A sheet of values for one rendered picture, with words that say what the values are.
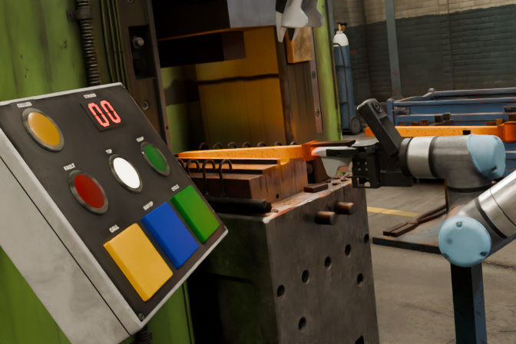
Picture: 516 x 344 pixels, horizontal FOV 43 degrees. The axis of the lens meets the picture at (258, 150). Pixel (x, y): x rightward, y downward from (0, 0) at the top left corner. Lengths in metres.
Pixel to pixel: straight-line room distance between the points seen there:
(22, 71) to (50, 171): 0.49
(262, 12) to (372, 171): 0.38
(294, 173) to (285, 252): 0.20
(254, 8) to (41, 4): 0.41
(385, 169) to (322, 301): 0.34
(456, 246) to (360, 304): 0.56
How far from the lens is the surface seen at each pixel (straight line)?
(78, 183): 0.74
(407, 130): 1.65
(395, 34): 10.59
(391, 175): 1.21
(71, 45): 1.16
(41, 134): 0.74
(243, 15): 1.27
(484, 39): 9.80
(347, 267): 1.47
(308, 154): 1.29
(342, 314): 1.48
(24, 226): 0.71
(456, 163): 1.14
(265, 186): 1.30
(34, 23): 1.15
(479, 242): 1.01
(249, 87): 1.67
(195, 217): 0.90
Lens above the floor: 1.22
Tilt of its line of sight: 9 degrees down
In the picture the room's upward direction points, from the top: 7 degrees counter-clockwise
